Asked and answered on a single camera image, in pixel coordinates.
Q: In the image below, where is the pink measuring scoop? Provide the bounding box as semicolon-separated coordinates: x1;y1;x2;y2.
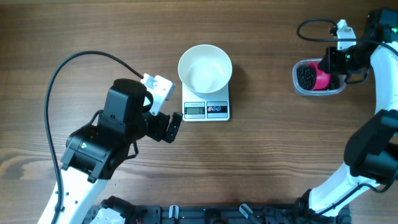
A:
309;62;331;91

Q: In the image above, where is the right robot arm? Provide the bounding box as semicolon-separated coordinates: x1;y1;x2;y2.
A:
297;7;397;222

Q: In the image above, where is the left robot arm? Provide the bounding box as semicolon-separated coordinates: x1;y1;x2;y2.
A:
39;75;182;223

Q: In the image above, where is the white digital kitchen scale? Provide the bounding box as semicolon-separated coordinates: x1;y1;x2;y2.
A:
182;85;230;122

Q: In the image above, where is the white round bowl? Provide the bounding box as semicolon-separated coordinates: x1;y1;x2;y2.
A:
177;44;233;95

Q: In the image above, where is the clear plastic bean container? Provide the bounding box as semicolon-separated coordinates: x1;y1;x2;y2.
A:
292;58;346;96

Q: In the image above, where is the left black camera cable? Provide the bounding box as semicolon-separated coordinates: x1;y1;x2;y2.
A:
44;50;146;224

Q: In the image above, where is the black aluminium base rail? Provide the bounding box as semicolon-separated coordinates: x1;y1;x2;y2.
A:
83;195;352;224

